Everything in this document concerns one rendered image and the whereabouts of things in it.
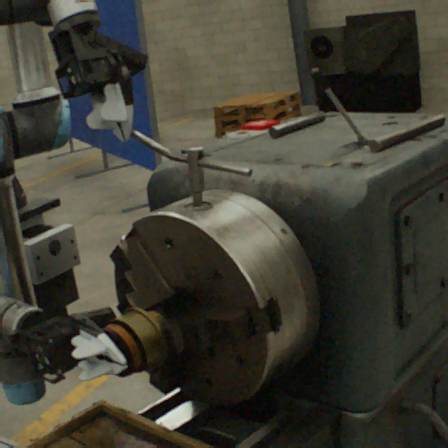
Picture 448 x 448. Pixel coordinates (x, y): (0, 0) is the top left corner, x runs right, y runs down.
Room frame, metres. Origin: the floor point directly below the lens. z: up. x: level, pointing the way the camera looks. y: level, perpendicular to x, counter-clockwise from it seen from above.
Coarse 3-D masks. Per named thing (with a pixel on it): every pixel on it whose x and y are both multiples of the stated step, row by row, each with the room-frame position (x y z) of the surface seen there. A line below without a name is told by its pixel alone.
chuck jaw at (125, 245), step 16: (128, 240) 0.96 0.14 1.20; (112, 256) 0.96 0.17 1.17; (128, 256) 0.94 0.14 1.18; (144, 256) 0.96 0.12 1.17; (128, 272) 0.92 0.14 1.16; (144, 272) 0.93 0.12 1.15; (160, 272) 0.95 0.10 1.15; (128, 288) 0.92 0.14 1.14; (144, 288) 0.91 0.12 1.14; (160, 288) 0.93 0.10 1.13; (176, 288) 0.94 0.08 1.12; (128, 304) 0.89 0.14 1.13; (144, 304) 0.89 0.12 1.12; (160, 304) 0.93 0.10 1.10
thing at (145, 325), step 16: (112, 320) 0.86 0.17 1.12; (128, 320) 0.85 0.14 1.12; (144, 320) 0.85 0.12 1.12; (160, 320) 0.87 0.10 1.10; (112, 336) 0.82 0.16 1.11; (128, 336) 0.82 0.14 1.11; (144, 336) 0.83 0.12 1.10; (160, 336) 0.84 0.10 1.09; (128, 352) 0.81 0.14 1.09; (144, 352) 0.82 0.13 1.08; (160, 352) 0.84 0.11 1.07; (128, 368) 0.81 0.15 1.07; (144, 368) 0.83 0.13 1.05
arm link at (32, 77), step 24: (24, 24) 1.48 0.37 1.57; (24, 48) 1.47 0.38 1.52; (24, 72) 1.48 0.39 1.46; (48, 72) 1.51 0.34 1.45; (24, 96) 1.47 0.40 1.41; (48, 96) 1.57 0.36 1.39; (24, 120) 1.46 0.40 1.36; (48, 120) 1.47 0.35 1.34; (24, 144) 1.45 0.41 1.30; (48, 144) 1.48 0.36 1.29
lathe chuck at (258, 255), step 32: (160, 224) 0.94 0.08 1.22; (192, 224) 0.90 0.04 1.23; (224, 224) 0.90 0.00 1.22; (256, 224) 0.92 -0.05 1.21; (160, 256) 0.95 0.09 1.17; (192, 256) 0.90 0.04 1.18; (224, 256) 0.86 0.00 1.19; (256, 256) 0.87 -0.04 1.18; (288, 256) 0.90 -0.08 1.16; (192, 288) 0.91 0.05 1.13; (224, 288) 0.87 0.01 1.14; (256, 288) 0.84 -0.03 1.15; (288, 288) 0.87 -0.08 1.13; (288, 320) 0.86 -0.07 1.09; (192, 352) 0.93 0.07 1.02; (224, 352) 0.88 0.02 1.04; (256, 352) 0.84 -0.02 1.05; (288, 352) 0.86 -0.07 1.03; (192, 384) 0.94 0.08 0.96; (224, 384) 0.89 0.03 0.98; (256, 384) 0.84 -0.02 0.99
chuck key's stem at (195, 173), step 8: (192, 152) 0.94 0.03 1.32; (200, 152) 0.94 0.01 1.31; (192, 160) 0.94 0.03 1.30; (192, 168) 0.94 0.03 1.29; (200, 168) 0.94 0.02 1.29; (192, 176) 0.94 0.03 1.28; (200, 176) 0.94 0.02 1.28; (192, 184) 0.94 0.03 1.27; (200, 184) 0.94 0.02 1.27; (192, 192) 0.94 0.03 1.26; (200, 192) 0.94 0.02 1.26; (192, 200) 0.95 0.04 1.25; (200, 200) 0.95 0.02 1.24
